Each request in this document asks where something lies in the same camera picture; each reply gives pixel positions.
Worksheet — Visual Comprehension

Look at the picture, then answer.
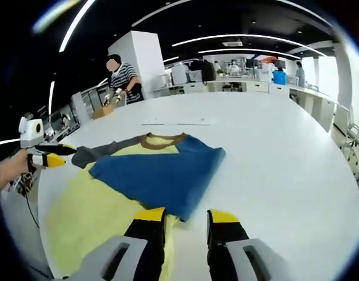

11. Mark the person's left hand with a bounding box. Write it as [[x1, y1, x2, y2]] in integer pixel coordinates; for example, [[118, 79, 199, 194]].
[[0, 150, 30, 193]]

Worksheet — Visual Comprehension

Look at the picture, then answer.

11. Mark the white appliance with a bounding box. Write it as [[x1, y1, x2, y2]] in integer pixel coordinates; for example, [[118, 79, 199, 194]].
[[171, 64, 189, 87]]

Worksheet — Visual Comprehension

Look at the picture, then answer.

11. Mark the yellow blue grey garment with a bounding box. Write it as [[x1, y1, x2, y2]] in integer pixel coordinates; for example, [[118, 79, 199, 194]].
[[44, 132, 227, 281]]

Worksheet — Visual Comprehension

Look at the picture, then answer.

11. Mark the cluttered workbench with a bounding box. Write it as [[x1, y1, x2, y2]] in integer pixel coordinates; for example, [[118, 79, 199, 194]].
[[44, 107, 81, 142]]

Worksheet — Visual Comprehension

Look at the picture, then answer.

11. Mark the ceiling light strip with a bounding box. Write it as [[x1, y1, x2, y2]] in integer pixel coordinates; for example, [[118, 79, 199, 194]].
[[201, 48, 302, 60], [171, 33, 327, 57]]

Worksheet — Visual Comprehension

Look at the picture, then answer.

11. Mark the white office chair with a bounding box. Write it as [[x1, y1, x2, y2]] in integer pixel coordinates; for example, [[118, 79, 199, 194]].
[[339, 104, 359, 180]]

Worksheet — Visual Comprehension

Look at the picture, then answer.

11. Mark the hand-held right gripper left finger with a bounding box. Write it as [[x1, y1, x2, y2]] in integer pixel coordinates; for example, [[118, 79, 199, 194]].
[[65, 207, 167, 281]]

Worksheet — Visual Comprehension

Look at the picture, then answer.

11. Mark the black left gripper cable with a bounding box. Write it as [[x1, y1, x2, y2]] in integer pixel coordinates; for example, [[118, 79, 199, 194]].
[[22, 191, 40, 229]]

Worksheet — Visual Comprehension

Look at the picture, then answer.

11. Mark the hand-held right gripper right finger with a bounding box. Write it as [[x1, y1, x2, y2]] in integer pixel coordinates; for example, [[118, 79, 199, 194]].
[[206, 208, 294, 281]]

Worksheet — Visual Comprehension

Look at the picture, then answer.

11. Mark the cardboard box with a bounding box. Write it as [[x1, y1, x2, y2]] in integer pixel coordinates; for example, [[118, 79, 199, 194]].
[[91, 105, 115, 121]]

